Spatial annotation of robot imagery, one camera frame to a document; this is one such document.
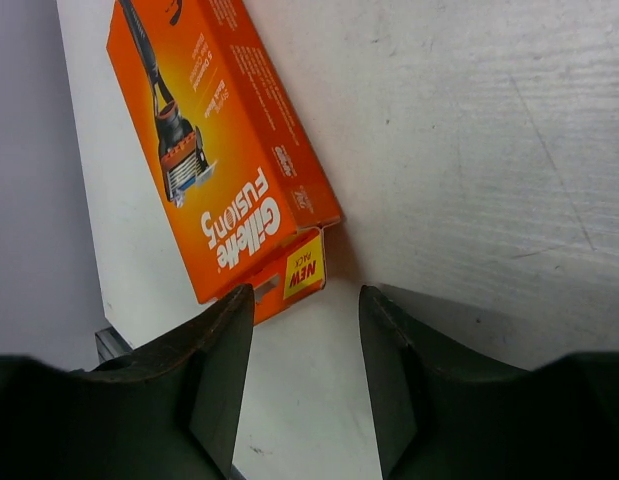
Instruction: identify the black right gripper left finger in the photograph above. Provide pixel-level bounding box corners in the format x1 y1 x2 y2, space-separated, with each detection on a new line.
0 285 254 479

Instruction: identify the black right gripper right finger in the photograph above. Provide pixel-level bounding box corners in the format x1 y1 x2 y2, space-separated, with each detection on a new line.
359 286 619 479

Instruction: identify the orange Gillette Fusion box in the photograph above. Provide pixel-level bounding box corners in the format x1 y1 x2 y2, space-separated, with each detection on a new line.
106 1 342 322

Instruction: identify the aluminium front rail frame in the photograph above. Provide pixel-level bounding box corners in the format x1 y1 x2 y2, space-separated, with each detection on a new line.
95 327 133 364

